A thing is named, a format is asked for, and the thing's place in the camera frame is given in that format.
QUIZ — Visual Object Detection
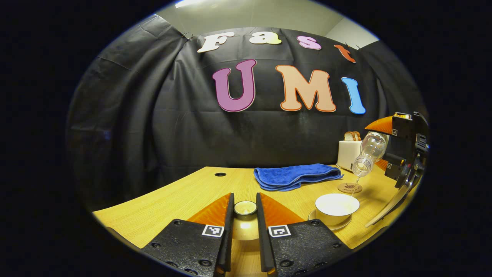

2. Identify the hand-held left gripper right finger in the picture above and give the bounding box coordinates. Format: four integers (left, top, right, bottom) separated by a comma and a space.
256, 193, 352, 277

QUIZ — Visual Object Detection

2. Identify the white toaster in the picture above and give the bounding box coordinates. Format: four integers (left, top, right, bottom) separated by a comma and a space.
337, 140, 364, 172

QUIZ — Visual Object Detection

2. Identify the cream teacup lid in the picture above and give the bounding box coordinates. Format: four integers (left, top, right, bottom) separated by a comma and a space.
231, 200, 262, 242

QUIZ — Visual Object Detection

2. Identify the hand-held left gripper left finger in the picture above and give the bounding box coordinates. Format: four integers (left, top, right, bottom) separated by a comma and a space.
140, 193, 235, 277

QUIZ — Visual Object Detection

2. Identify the clear water bottle yellow label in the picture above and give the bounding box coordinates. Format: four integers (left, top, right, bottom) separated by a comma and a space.
352, 131, 388, 178

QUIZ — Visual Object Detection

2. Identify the cream teacup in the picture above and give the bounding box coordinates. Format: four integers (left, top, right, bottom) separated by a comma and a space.
315, 193, 361, 226

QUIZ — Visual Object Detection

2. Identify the round brown coaster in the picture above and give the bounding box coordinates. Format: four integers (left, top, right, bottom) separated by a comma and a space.
337, 182, 363, 194

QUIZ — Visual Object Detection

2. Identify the cream saucer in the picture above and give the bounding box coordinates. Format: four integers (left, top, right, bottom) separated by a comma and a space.
308, 209, 352, 231

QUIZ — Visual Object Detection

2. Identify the black backdrop cloth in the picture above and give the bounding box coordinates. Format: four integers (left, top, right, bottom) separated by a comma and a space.
65, 15, 429, 212

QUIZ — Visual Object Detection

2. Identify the folded blue towel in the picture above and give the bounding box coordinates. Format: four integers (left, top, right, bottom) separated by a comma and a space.
254, 164, 344, 192

